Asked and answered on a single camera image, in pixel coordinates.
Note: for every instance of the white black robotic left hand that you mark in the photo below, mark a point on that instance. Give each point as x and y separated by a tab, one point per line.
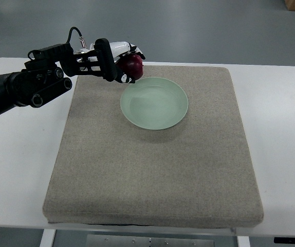
121	51

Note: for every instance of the red apple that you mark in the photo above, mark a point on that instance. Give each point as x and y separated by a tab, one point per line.
131	65

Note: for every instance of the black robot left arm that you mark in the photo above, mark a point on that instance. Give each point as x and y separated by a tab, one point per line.
47	74

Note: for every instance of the light green plate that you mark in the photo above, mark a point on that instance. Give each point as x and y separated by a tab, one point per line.
154	103

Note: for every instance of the beige fabric cushion mat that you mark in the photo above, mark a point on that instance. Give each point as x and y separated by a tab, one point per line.
196	174

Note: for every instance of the metal table crossbar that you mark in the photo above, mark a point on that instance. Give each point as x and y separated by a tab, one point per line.
109	240

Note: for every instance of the black table control panel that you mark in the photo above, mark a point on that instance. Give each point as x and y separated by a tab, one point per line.
284	240

